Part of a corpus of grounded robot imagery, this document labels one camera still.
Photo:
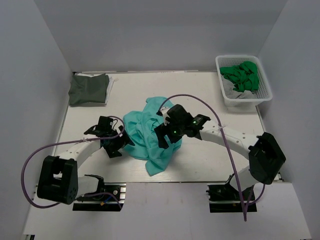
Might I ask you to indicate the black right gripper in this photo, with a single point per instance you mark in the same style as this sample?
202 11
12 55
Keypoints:
164 132

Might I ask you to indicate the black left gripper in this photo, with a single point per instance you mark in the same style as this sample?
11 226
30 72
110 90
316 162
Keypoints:
116 144

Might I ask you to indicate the teal t-shirt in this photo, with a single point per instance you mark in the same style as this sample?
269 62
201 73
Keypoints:
140 127

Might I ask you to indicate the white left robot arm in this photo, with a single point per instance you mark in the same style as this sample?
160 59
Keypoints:
59 180

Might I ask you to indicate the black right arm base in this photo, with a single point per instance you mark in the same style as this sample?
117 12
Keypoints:
223 199

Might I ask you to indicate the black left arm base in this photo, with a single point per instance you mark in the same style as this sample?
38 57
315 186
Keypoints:
112 200

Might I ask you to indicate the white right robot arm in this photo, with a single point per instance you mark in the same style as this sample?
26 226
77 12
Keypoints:
264 155

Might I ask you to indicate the folded dark olive t-shirt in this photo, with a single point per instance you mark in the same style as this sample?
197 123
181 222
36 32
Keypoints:
88 89

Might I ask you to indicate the crumpled grey t-shirt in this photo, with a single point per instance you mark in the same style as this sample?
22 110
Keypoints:
230 93

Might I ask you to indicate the white plastic basket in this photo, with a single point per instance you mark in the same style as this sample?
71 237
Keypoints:
263 93

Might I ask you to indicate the crumpled green t-shirt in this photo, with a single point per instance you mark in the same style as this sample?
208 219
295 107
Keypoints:
244 76

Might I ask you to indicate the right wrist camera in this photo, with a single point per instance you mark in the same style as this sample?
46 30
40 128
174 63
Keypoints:
163 112

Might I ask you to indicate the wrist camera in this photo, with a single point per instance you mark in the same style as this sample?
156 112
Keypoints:
163 112
103 125

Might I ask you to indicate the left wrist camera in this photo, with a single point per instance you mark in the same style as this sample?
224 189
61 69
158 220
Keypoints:
103 125

